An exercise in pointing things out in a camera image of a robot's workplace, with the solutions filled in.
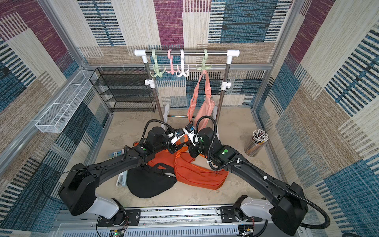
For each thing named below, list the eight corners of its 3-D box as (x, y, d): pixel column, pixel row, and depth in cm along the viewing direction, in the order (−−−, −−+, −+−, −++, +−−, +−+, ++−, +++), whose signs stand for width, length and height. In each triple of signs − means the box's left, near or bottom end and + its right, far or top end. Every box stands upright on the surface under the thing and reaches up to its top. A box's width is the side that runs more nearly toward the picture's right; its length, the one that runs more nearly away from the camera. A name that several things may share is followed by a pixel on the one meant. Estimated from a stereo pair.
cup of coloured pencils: (246, 156, 95) (255, 140, 81) (243, 146, 100) (252, 129, 86) (258, 156, 95) (270, 140, 81) (255, 146, 100) (265, 129, 86)
